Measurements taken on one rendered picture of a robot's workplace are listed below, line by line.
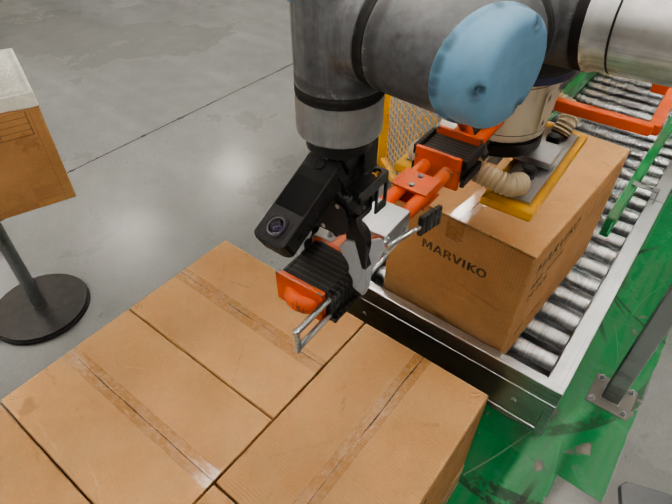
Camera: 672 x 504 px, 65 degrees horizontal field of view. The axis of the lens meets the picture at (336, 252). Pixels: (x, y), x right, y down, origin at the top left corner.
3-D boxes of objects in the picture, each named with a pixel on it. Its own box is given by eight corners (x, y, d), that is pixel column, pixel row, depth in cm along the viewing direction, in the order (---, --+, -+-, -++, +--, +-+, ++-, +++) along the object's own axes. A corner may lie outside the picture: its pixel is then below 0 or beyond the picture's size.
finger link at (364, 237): (381, 264, 61) (360, 198, 57) (374, 272, 61) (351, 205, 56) (350, 260, 65) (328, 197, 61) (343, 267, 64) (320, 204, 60)
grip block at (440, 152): (431, 151, 95) (435, 122, 91) (481, 169, 90) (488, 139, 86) (408, 173, 90) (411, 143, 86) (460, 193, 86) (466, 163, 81)
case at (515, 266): (480, 203, 196) (503, 104, 169) (585, 251, 177) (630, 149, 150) (382, 292, 163) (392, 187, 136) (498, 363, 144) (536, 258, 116)
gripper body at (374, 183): (387, 210, 65) (395, 122, 56) (347, 248, 60) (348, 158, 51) (338, 188, 68) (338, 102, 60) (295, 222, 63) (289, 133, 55)
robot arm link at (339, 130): (350, 121, 47) (270, 92, 52) (349, 166, 51) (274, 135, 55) (402, 85, 53) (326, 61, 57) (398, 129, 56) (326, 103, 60)
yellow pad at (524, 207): (541, 129, 120) (547, 109, 116) (585, 142, 116) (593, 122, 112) (478, 204, 100) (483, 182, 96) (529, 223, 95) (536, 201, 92)
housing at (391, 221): (371, 218, 81) (372, 194, 78) (410, 235, 78) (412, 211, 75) (345, 242, 77) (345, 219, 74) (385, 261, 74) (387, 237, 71)
